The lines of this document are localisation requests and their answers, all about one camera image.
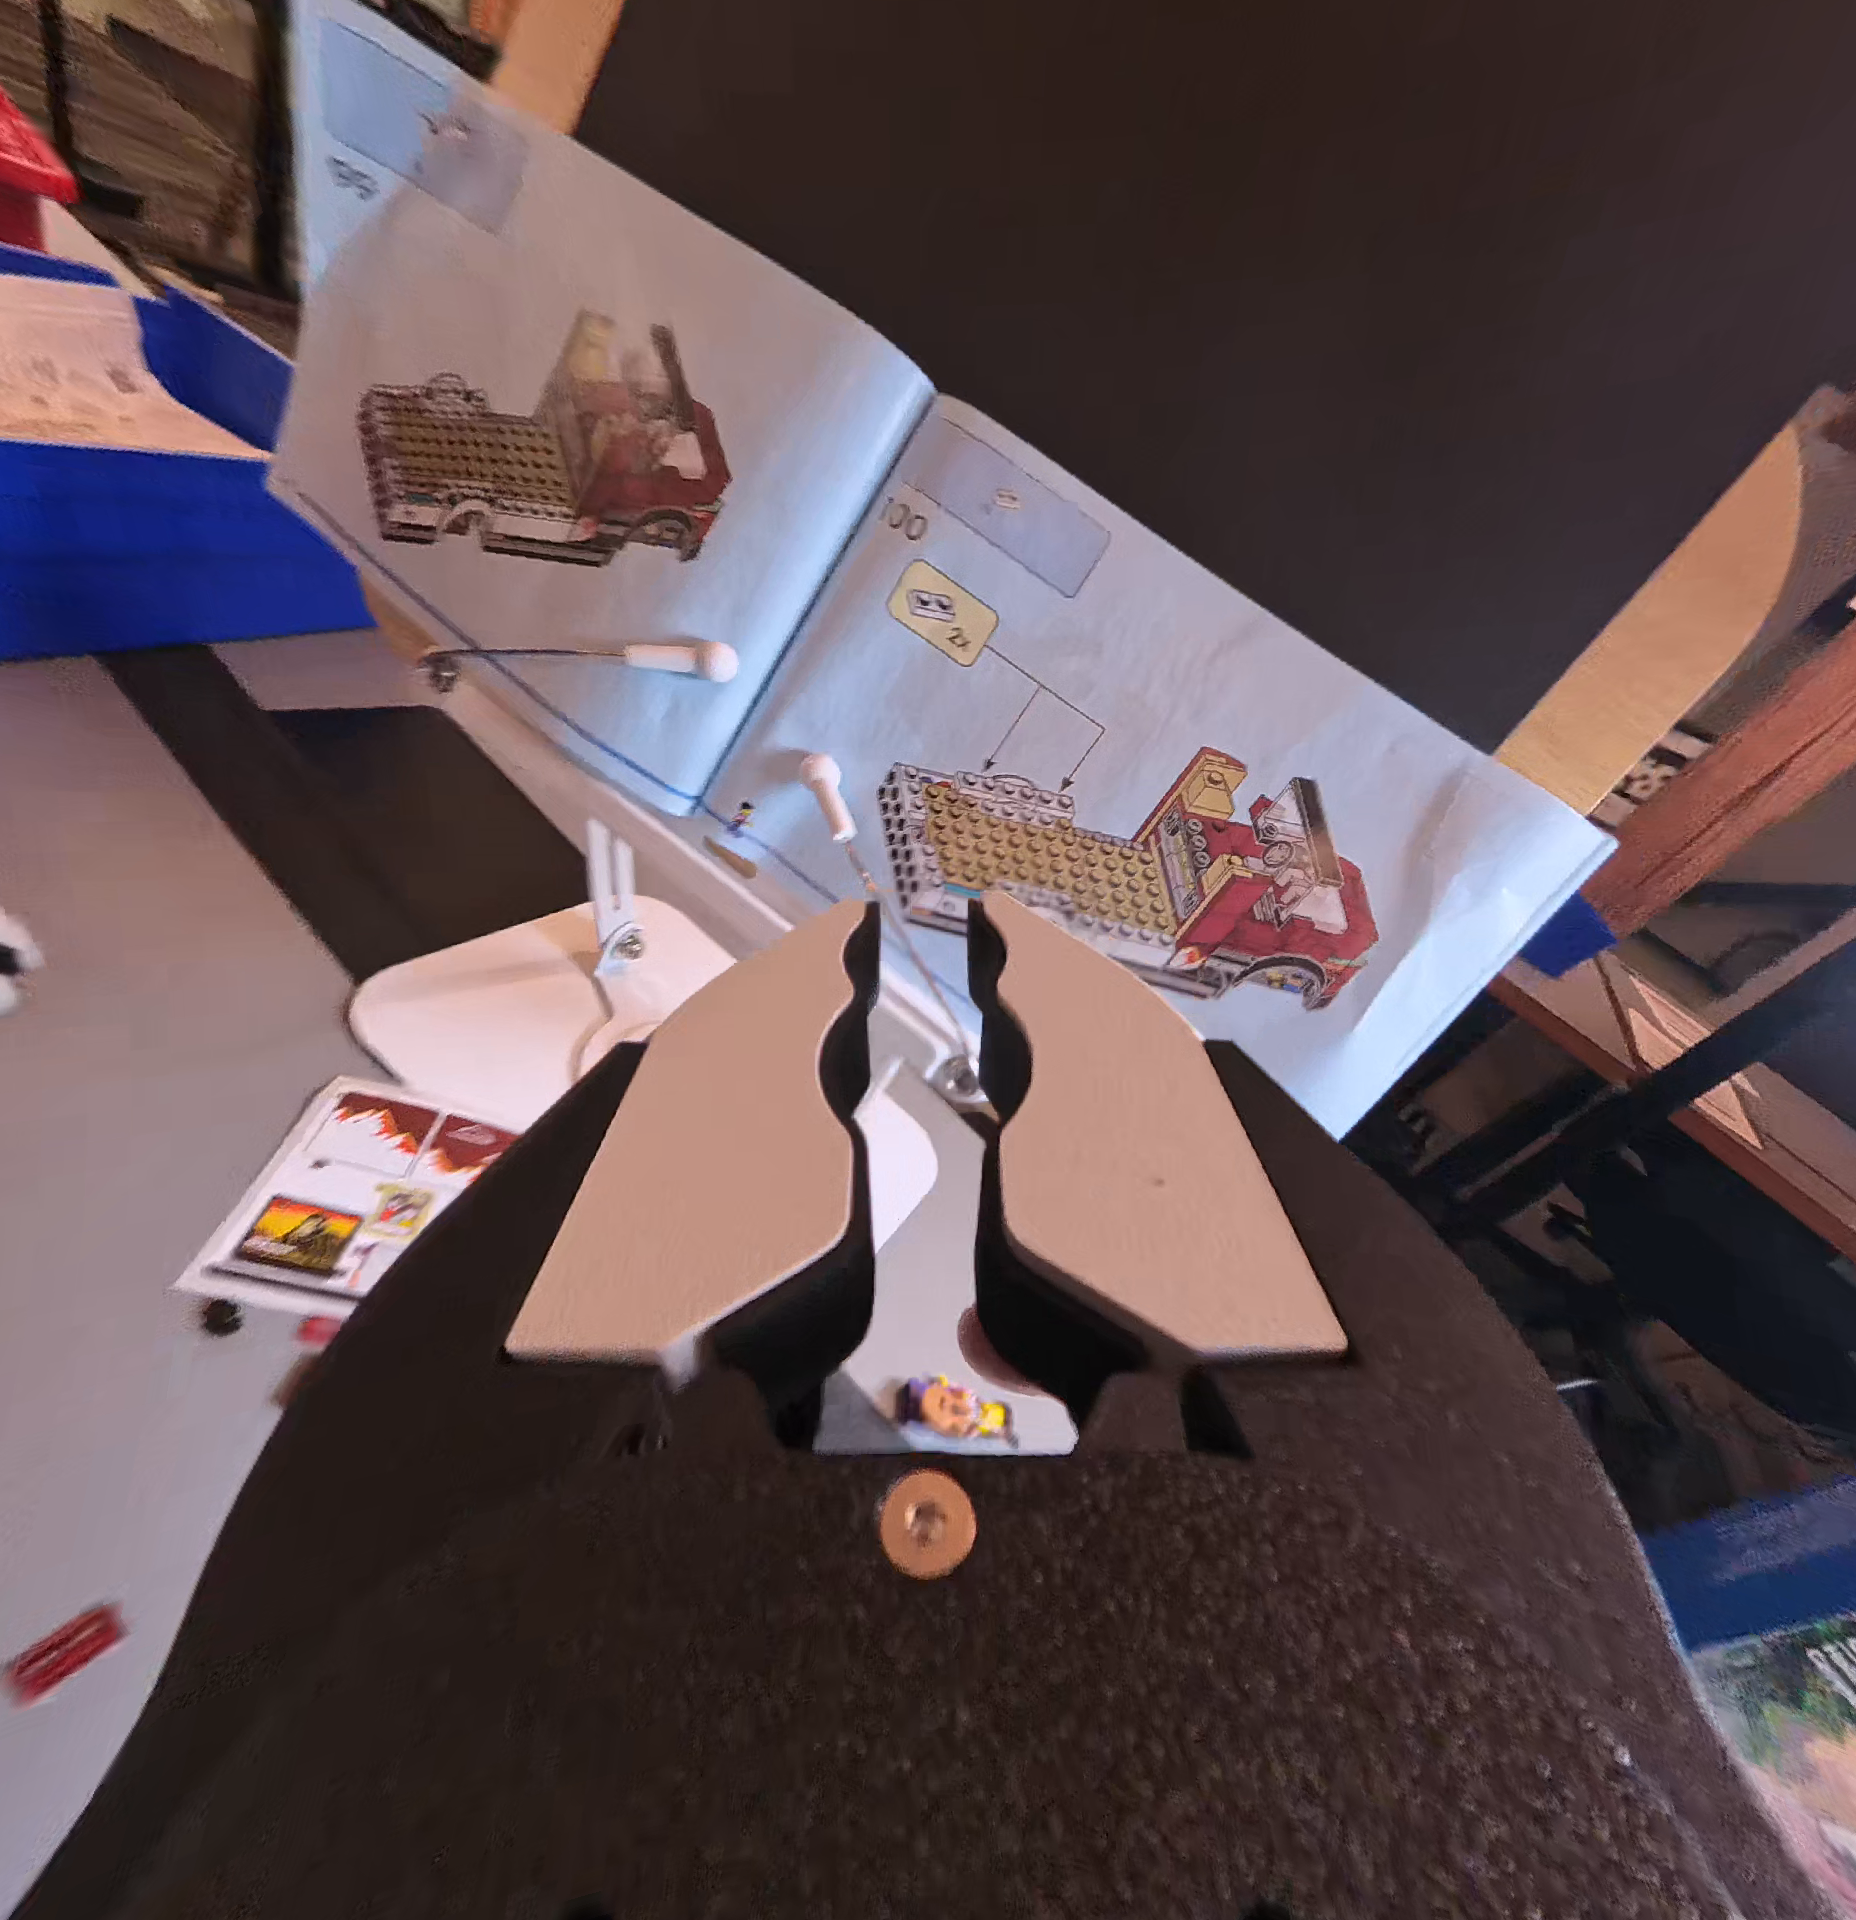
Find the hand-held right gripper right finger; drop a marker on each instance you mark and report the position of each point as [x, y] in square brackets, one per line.
[1168, 1186]

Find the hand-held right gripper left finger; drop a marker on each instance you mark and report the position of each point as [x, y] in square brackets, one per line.
[689, 1186]

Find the white booklet stand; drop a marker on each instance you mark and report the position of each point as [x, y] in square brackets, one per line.
[463, 1006]

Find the building instruction booklet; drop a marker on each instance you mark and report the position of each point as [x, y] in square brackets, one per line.
[645, 449]

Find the black desk divider panel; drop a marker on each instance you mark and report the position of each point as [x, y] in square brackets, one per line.
[1317, 301]

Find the toy minifigure with guitar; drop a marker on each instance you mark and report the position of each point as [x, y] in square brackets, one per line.
[952, 1411]

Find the sticker sheet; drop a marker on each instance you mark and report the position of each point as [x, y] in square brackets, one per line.
[312, 1200]

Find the blue storage bin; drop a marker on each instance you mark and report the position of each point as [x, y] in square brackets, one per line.
[118, 556]

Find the background table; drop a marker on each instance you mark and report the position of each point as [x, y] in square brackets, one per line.
[1769, 1140]

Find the white printed paper sheet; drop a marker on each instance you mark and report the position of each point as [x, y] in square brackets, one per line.
[59, 361]

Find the black and white marker tag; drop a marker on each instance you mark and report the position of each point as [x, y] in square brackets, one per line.
[1656, 777]

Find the blue toy set box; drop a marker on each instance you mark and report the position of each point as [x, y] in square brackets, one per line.
[1784, 1652]

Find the red storage bin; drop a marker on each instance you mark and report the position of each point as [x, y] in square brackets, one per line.
[6, 136]

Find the wooden post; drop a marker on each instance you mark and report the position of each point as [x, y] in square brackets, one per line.
[1737, 780]

